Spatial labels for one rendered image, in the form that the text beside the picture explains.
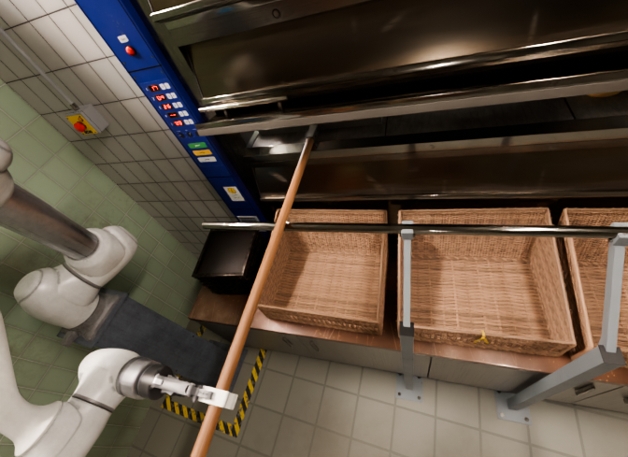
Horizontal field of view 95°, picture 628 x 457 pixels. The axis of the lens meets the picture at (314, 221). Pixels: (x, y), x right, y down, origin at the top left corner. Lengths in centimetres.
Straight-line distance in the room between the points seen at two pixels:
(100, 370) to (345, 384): 132
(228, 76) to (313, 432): 176
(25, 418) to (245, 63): 104
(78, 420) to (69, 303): 53
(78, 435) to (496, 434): 166
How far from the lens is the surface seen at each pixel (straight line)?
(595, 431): 204
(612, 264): 100
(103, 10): 122
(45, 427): 92
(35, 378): 196
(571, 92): 93
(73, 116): 159
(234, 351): 78
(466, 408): 190
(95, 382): 94
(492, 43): 96
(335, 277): 147
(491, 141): 115
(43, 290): 132
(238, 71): 109
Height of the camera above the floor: 187
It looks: 49 degrees down
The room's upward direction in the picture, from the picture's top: 23 degrees counter-clockwise
